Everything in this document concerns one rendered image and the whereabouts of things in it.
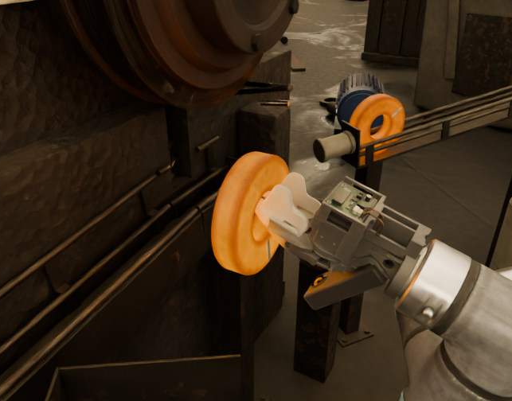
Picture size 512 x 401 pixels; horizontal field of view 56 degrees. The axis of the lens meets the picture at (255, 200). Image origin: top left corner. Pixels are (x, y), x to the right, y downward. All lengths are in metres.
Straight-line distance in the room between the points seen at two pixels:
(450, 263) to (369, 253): 0.08
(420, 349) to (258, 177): 0.29
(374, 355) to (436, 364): 0.99
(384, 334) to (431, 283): 1.14
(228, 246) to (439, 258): 0.23
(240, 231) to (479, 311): 0.26
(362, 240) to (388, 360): 1.06
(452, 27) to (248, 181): 2.97
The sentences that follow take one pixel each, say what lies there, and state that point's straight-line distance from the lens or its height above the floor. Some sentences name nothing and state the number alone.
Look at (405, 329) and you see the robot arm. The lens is 0.69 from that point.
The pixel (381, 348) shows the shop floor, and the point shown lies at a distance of 1.61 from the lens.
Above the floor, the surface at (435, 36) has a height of 0.52.
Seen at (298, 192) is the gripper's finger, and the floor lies 0.86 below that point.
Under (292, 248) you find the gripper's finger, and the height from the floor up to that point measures 0.82.
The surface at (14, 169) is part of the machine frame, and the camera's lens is 0.69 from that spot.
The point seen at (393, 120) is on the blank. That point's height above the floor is 0.72.
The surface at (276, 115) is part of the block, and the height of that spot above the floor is 0.80.
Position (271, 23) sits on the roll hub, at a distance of 0.78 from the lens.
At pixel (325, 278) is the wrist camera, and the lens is 0.61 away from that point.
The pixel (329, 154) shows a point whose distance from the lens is 1.17.
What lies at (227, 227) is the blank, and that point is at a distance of 0.54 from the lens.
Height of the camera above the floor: 1.14
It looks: 30 degrees down
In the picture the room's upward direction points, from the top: straight up
